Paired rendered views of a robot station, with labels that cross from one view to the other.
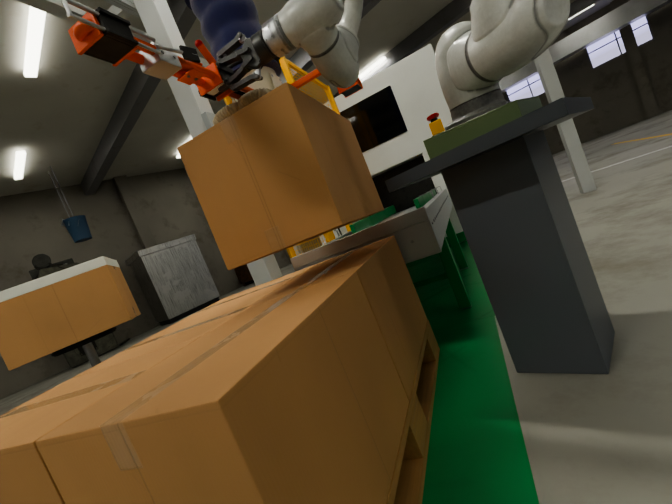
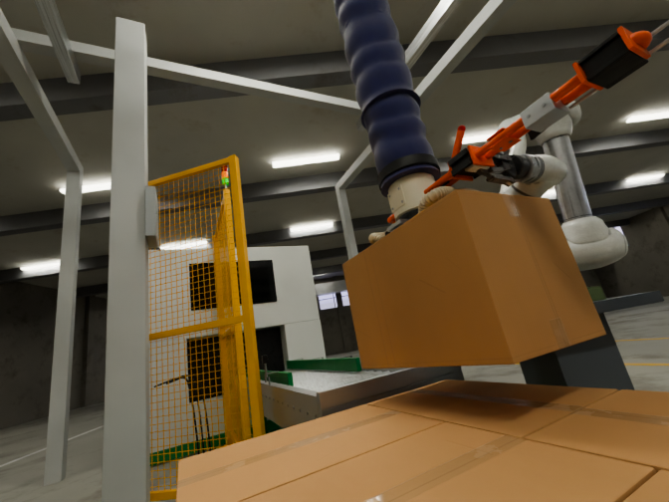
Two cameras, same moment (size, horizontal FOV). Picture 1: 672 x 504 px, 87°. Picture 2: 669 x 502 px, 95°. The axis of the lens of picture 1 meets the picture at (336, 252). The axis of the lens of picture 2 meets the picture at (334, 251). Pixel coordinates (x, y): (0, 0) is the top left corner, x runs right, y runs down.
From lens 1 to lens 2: 1.38 m
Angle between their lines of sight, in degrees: 53
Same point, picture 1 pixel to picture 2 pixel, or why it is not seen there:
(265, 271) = (138, 426)
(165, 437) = not seen: outside the picture
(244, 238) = (531, 322)
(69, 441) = not seen: outside the picture
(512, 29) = (612, 245)
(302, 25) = (555, 172)
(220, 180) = (503, 245)
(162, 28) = (140, 92)
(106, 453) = not seen: outside the picture
